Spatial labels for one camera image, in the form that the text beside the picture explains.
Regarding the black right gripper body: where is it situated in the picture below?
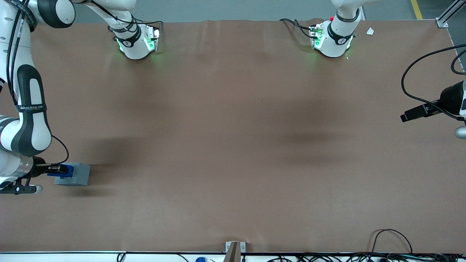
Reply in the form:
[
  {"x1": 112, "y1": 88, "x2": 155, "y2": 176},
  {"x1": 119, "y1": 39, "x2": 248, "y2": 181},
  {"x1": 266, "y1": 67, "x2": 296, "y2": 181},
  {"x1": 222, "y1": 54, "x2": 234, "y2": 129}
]
[{"x1": 32, "y1": 156, "x2": 47, "y2": 179}]

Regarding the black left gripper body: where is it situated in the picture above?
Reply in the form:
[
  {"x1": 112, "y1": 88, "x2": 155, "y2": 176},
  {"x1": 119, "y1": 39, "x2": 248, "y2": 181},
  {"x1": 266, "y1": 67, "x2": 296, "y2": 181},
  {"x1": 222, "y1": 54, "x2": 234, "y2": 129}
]
[{"x1": 439, "y1": 82, "x2": 464, "y2": 118}]

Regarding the blue plastic part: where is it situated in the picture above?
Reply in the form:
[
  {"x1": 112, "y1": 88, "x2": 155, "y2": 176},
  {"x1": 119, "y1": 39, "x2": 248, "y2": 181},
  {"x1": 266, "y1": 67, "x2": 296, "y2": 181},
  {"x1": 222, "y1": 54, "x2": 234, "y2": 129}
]
[{"x1": 47, "y1": 164, "x2": 74, "y2": 179}]

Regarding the gray square base block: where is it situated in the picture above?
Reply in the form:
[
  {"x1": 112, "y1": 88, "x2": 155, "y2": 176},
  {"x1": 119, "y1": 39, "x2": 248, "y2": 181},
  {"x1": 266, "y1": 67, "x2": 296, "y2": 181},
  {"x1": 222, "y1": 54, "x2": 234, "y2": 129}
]
[{"x1": 54, "y1": 162, "x2": 91, "y2": 186}]

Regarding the brown table mat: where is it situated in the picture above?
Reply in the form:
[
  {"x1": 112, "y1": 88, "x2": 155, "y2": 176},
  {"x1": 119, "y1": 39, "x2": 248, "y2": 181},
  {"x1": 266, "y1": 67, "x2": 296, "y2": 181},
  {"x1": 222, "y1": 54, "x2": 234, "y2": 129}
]
[{"x1": 0, "y1": 19, "x2": 466, "y2": 254}]

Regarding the black short curved cable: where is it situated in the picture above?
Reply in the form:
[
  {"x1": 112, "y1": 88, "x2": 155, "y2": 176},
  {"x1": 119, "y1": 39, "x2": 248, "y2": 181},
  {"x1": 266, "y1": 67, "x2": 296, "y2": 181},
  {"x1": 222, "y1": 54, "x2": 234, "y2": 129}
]
[{"x1": 451, "y1": 49, "x2": 466, "y2": 75}]

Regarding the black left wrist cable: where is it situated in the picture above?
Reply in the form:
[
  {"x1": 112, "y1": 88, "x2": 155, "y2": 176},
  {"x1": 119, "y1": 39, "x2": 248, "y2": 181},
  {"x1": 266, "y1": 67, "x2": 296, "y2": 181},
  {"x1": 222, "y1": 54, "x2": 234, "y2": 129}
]
[{"x1": 401, "y1": 45, "x2": 466, "y2": 121}]

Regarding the aluminium frame post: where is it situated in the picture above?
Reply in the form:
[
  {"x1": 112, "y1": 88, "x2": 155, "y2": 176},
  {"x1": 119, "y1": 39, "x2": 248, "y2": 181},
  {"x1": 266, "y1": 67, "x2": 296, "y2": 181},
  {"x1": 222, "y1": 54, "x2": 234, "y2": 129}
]
[{"x1": 436, "y1": 0, "x2": 466, "y2": 28}]

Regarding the black looped cable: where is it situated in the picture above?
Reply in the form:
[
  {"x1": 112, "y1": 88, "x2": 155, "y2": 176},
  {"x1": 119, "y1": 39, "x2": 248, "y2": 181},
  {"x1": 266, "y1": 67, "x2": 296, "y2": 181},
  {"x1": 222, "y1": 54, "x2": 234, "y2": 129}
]
[{"x1": 369, "y1": 229, "x2": 413, "y2": 255}]

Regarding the black left base cable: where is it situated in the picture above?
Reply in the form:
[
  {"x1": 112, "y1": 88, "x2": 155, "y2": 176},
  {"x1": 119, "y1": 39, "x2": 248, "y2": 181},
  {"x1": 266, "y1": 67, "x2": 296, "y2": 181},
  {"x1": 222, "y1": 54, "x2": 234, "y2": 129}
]
[{"x1": 279, "y1": 18, "x2": 314, "y2": 40}]

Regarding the black base cable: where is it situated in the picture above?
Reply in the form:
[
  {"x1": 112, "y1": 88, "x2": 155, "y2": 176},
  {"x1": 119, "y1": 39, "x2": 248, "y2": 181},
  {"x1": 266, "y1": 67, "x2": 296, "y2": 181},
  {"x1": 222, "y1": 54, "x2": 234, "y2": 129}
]
[
  {"x1": 279, "y1": 18, "x2": 314, "y2": 40},
  {"x1": 84, "y1": 0, "x2": 163, "y2": 41}
]

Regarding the black cable bundle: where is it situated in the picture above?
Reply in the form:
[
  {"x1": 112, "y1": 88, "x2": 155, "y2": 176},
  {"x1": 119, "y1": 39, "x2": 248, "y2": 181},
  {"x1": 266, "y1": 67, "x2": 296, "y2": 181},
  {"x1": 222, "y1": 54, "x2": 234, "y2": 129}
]
[{"x1": 266, "y1": 253, "x2": 466, "y2": 262}]

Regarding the black right base cable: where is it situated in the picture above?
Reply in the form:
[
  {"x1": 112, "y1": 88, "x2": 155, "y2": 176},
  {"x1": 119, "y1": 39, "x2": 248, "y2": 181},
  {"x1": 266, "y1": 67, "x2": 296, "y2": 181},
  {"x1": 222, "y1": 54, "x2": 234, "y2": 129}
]
[{"x1": 84, "y1": 0, "x2": 163, "y2": 41}]

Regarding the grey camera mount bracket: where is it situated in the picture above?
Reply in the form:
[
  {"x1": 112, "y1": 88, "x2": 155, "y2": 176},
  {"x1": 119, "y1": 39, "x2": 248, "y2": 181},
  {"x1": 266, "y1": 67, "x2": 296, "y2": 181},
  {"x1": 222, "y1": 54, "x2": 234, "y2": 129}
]
[{"x1": 225, "y1": 241, "x2": 246, "y2": 262}]

